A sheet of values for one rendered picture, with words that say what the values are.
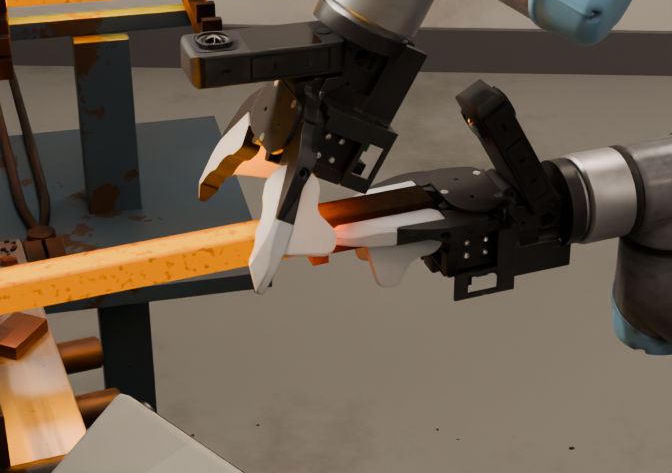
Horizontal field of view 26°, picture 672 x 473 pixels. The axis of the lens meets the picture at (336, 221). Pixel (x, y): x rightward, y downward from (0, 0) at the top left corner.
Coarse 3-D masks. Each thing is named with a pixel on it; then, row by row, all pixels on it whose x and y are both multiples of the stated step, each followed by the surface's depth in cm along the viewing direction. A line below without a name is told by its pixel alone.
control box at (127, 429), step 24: (120, 408) 59; (144, 408) 59; (96, 432) 59; (120, 432) 59; (144, 432) 58; (168, 432) 58; (72, 456) 59; (96, 456) 58; (120, 456) 58; (144, 456) 58; (168, 456) 57; (192, 456) 57; (216, 456) 56
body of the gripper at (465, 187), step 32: (544, 160) 119; (448, 192) 114; (480, 192) 114; (512, 192) 114; (576, 192) 115; (512, 224) 114; (544, 224) 118; (576, 224) 116; (448, 256) 114; (480, 256) 116; (512, 256) 115; (544, 256) 119; (512, 288) 117
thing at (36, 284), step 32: (384, 192) 114; (416, 192) 114; (256, 224) 110; (64, 256) 107; (96, 256) 107; (128, 256) 107; (160, 256) 106; (192, 256) 107; (224, 256) 108; (288, 256) 110; (0, 288) 103; (32, 288) 104; (64, 288) 105; (96, 288) 106; (128, 288) 107
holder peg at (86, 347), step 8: (64, 344) 119; (72, 344) 119; (80, 344) 119; (88, 344) 119; (96, 344) 119; (64, 352) 118; (72, 352) 119; (80, 352) 119; (88, 352) 119; (96, 352) 119; (64, 360) 118; (72, 360) 119; (80, 360) 119; (88, 360) 119; (96, 360) 119; (72, 368) 119; (80, 368) 119; (88, 368) 119; (96, 368) 120
